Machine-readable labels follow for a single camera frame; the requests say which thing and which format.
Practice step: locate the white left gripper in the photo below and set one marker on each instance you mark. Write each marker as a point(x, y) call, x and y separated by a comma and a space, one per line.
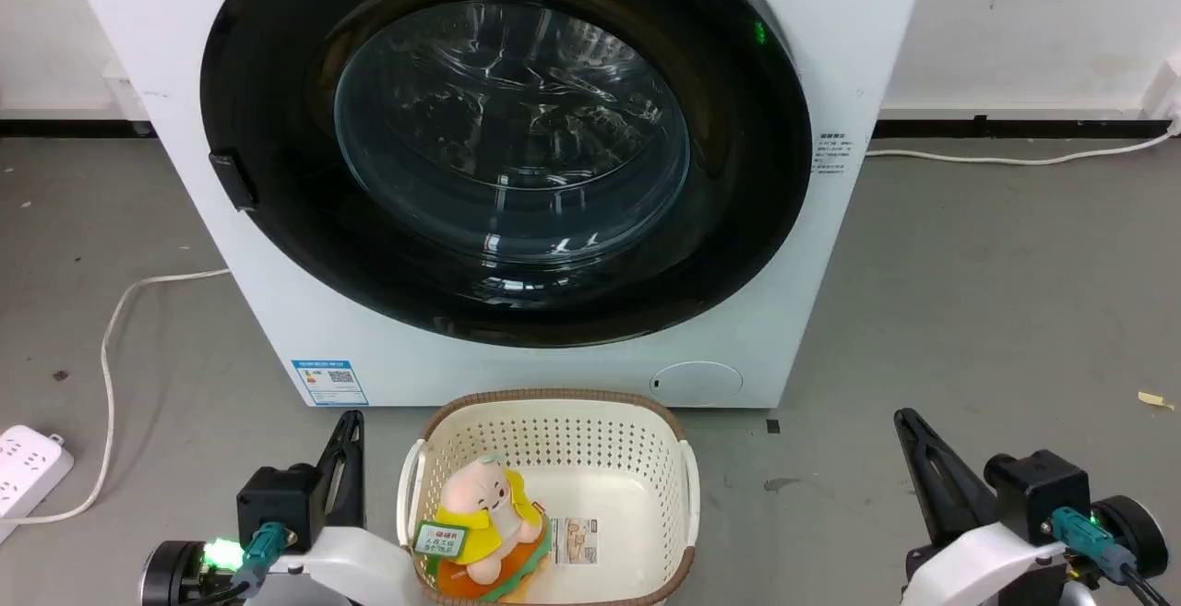
point(360, 564)

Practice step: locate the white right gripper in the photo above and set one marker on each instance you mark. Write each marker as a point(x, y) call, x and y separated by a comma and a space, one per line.
point(987, 564)

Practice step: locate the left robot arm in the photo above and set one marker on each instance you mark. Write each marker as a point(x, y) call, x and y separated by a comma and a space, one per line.
point(171, 574)

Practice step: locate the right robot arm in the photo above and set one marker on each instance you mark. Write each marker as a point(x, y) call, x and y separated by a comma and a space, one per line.
point(1133, 532)

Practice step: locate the white front-load washing machine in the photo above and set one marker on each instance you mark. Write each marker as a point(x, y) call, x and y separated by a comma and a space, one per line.
point(517, 371)

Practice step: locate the black round glass washer door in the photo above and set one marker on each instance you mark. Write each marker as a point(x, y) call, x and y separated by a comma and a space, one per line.
point(277, 172)

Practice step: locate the blue energy label sticker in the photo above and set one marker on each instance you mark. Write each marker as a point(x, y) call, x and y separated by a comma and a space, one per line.
point(329, 382)

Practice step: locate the green doll hang tag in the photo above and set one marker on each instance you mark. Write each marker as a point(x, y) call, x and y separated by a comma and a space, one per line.
point(440, 540)

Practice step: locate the plush doll in yellow jacket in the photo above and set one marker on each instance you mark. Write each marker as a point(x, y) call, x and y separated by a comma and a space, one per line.
point(484, 514)

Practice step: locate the yellow paper scrap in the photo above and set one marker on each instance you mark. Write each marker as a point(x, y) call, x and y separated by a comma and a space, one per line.
point(1153, 399)

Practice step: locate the paper label with barcode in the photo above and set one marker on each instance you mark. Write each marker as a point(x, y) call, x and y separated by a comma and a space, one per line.
point(574, 541)

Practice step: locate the round white filter cover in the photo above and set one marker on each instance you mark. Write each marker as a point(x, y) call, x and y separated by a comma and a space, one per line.
point(697, 382)

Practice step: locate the cream plastic laundry basket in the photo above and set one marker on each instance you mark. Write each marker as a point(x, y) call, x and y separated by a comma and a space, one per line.
point(637, 514)

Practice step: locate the white power strip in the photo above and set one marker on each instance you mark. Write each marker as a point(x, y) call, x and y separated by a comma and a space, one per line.
point(23, 472)

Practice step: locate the small text sticker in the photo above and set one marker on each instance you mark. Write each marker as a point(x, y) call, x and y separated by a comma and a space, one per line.
point(831, 154)

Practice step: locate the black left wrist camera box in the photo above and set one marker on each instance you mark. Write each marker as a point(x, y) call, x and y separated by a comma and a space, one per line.
point(277, 500)

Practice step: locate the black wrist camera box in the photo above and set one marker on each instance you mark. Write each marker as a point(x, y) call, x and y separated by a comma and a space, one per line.
point(1038, 491)
point(277, 500)

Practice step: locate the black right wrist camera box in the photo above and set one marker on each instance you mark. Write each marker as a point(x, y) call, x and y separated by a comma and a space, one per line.
point(1038, 491)

